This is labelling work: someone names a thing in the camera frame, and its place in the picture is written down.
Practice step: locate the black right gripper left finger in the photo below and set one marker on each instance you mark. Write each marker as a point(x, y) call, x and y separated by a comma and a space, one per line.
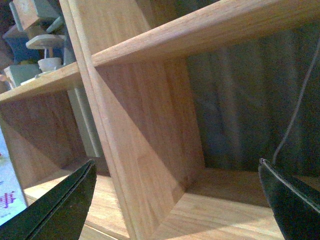
point(60, 214)

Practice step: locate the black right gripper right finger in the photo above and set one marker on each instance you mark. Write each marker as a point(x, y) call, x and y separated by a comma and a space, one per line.
point(295, 204)

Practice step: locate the white illustrated book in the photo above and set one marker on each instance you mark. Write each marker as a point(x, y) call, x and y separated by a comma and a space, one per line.
point(12, 198)

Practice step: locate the left wooden bookshelf unit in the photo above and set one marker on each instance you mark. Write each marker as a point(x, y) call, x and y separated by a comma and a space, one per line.
point(45, 145)

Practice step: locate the wooden bookshelf unit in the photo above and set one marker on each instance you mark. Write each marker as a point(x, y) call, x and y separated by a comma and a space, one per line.
point(187, 96)
point(45, 145)

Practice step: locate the grey curtain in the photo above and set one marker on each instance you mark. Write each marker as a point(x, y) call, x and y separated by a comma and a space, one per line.
point(247, 102)

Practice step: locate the right wooden bookshelf unit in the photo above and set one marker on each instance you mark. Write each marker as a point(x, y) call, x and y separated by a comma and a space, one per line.
point(187, 96)

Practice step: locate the wooden toy blocks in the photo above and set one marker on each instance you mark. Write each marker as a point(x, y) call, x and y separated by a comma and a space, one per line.
point(39, 40)

